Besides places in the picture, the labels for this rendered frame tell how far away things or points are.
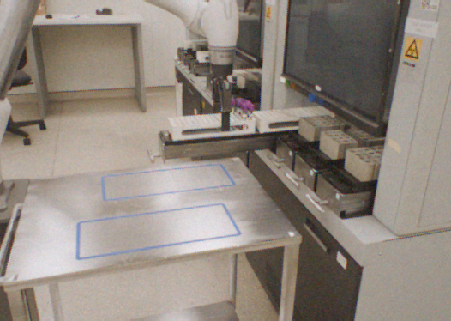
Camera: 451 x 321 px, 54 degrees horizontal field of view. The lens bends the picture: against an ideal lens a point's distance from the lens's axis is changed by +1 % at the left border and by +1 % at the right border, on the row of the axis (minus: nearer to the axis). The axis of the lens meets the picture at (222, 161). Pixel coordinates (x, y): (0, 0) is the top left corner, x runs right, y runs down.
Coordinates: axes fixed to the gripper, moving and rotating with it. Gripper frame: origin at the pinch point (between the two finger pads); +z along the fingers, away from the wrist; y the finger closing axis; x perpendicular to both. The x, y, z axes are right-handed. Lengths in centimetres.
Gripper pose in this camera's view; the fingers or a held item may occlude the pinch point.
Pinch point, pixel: (220, 119)
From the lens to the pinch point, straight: 156.0
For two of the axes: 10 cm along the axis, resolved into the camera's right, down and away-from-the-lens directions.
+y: 2.8, 4.0, -8.7
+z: -0.2, 9.1, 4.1
